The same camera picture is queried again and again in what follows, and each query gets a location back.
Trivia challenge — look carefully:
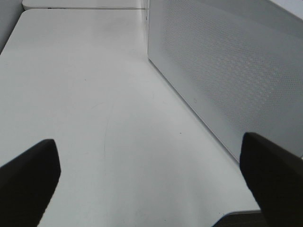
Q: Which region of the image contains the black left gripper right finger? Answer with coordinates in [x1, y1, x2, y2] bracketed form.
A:
[240, 132, 303, 227]

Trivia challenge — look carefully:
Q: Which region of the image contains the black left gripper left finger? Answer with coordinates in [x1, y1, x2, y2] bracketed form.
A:
[0, 139, 61, 227]

